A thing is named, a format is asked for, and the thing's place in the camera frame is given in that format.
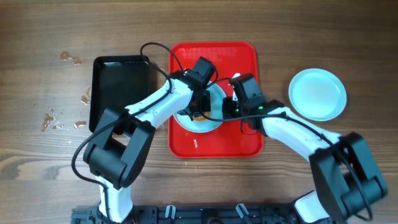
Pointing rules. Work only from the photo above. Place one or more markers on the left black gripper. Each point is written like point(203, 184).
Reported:
point(206, 104)

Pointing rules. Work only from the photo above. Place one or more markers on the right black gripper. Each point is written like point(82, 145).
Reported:
point(228, 112)

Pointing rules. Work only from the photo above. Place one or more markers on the green orange sponge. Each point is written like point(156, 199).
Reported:
point(200, 117)

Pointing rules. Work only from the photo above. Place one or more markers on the light blue plate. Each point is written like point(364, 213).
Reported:
point(203, 126)
point(317, 94)

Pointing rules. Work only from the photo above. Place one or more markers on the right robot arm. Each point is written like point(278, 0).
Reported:
point(346, 177)

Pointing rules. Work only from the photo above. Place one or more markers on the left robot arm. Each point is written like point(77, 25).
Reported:
point(117, 150)

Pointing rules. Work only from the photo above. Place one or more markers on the red plastic tray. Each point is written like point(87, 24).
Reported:
point(230, 139)

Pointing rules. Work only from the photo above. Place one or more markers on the black rectangular tray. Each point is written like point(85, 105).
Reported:
point(117, 80)

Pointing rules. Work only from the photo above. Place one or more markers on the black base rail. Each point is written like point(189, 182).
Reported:
point(261, 214)

